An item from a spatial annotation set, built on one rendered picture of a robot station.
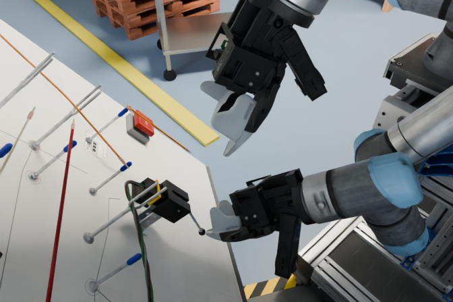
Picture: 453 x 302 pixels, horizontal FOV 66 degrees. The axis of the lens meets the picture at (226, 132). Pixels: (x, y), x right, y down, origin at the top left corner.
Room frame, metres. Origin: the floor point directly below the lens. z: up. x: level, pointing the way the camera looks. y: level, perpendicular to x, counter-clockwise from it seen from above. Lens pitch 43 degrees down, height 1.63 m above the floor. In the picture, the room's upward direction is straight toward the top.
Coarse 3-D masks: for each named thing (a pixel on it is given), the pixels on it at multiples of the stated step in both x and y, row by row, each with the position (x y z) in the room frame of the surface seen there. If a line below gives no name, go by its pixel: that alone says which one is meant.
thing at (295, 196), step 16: (272, 176) 0.38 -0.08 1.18; (288, 176) 0.35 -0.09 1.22; (240, 192) 0.35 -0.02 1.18; (256, 192) 0.34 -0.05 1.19; (272, 192) 0.35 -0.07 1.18; (288, 192) 0.34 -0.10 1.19; (240, 208) 0.34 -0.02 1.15; (256, 208) 0.33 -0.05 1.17; (272, 208) 0.33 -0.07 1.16; (288, 208) 0.33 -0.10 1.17; (256, 224) 0.31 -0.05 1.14; (272, 224) 0.31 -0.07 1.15
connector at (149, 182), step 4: (144, 180) 0.36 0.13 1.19; (148, 180) 0.36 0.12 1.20; (152, 180) 0.37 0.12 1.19; (144, 184) 0.36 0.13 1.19; (148, 184) 0.35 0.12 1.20; (152, 184) 0.36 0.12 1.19; (160, 184) 0.37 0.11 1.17; (140, 188) 0.35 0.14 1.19; (144, 188) 0.35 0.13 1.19; (152, 188) 0.35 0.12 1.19; (156, 188) 0.36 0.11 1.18; (160, 188) 0.36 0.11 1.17; (140, 192) 0.34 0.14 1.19; (148, 192) 0.34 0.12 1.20; (152, 192) 0.34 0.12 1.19; (156, 192) 0.35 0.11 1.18; (144, 196) 0.34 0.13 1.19; (148, 196) 0.34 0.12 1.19; (156, 200) 0.34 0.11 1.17; (160, 200) 0.34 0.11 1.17
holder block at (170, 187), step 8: (168, 184) 0.37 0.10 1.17; (168, 192) 0.35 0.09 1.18; (176, 192) 0.37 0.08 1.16; (184, 192) 0.38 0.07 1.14; (168, 200) 0.34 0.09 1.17; (176, 200) 0.35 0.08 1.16; (184, 200) 0.37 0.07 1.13; (152, 208) 0.33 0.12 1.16; (160, 208) 0.34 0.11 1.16; (168, 208) 0.34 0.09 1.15; (176, 208) 0.34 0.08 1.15; (184, 208) 0.34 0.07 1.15; (168, 216) 0.34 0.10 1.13; (176, 216) 0.34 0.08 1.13
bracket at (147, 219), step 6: (138, 210) 0.37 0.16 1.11; (144, 210) 0.36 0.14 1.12; (150, 210) 0.36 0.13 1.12; (138, 216) 0.35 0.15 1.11; (144, 216) 0.35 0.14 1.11; (150, 216) 0.34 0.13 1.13; (156, 216) 0.34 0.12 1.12; (144, 222) 0.34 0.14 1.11; (150, 222) 0.34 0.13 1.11; (144, 228) 0.34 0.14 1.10; (144, 234) 0.32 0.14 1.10
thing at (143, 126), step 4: (140, 112) 0.61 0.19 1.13; (136, 116) 0.59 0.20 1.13; (144, 116) 0.61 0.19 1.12; (136, 120) 0.58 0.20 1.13; (140, 120) 0.58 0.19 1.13; (148, 120) 0.61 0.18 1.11; (136, 124) 0.57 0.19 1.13; (140, 124) 0.57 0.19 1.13; (144, 124) 0.58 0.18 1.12; (148, 124) 0.59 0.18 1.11; (140, 128) 0.57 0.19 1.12; (144, 128) 0.57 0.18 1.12; (148, 128) 0.58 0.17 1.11; (152, 128) 0.59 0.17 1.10; (144, 132) 0.57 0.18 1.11; (148, 132) 0.57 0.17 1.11; (152, 132) 0.58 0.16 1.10
